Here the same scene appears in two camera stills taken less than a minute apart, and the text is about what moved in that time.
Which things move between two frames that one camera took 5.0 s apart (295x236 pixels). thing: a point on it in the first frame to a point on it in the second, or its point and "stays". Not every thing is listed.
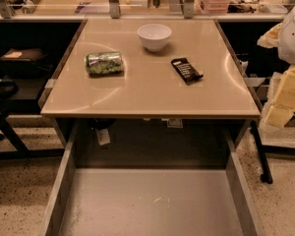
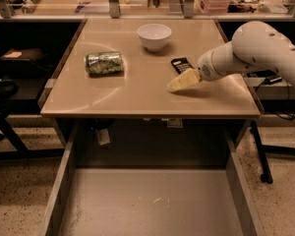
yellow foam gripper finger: [289, 96] to [208, 69]
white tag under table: [103, 136] stays
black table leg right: [266, 176] stays
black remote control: [189, 74] stays
